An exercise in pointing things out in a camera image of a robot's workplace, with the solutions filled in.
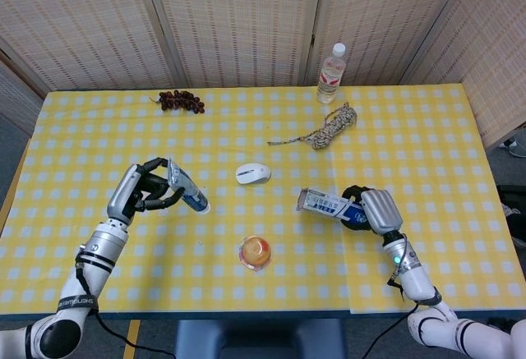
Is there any blue and white toothpaste tube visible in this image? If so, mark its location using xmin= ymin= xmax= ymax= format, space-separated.
xmin=166 ymin=157 xmax=211 ymax=214

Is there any coiled speckled rope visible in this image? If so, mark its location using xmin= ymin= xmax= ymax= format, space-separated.
xmin=266 ymin=102 xmax=358 ymax=150

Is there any blue and white toothpaste box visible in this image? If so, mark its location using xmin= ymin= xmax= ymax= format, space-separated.
xmin=296 ymin=187 xmax=369 ymax=225

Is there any orange jelly cup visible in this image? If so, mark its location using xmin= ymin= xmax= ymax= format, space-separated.
xmin=238 ymin=235 xmax=273 ymax=272

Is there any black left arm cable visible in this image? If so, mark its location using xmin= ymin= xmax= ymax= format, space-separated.
xmin=75 ymin=251 xmax=178 ymax=359

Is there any white computer mouse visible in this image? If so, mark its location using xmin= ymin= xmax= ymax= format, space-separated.
xmin=235 ymin=163 xmax=272 ymax=186

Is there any clear plastic water bottle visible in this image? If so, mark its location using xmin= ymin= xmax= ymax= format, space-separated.
xmin=316 ymin=42 xmax=347 ymax=104

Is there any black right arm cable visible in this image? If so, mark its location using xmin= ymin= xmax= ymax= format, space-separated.
xmin=361 ymin=233 xmax=443 ymax=359

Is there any yellow floor tape strip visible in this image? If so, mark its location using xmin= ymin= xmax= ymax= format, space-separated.
xmin=122 ymin=320 xmax=141 ymax=359

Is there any yellow checkered table mat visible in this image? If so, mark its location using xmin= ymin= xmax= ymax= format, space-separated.
xmin=328 ymin=83 xmax=526 ymax=315
xmin=0 ymin=90 xmax=351 ymax=314

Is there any black and silver right hand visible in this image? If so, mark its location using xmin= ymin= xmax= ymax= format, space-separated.
xmin=340 ymin=185 xmax=404 ymax=236

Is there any black and silver left hand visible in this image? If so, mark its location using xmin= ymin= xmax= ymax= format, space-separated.
xmin=106 ymin=156 xmax=186 ymax=225

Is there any bunch of dark red grapes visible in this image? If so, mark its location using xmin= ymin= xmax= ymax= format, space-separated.
xmin=148 ymin=90 xmax=205 ymax=114

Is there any woven folding screen panel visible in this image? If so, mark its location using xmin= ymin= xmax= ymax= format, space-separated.
xmin=402 ymin=0 xmax=526 ymax=151
xmin=141 ymin=0 xmax=330 ymax=89
xmin=0 ymin=0 xmax=184 ymax=94
xmin=0 ymin=38 xmax=47 ymax=136
xmin=306 ymin=0 xmax=480 ymax=87

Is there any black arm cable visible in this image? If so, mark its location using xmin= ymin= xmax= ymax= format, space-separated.
xmin=75 ymin=251 xmax=178 ymax=359
xmin=361 ymin=233 xmax=443 ymax=359

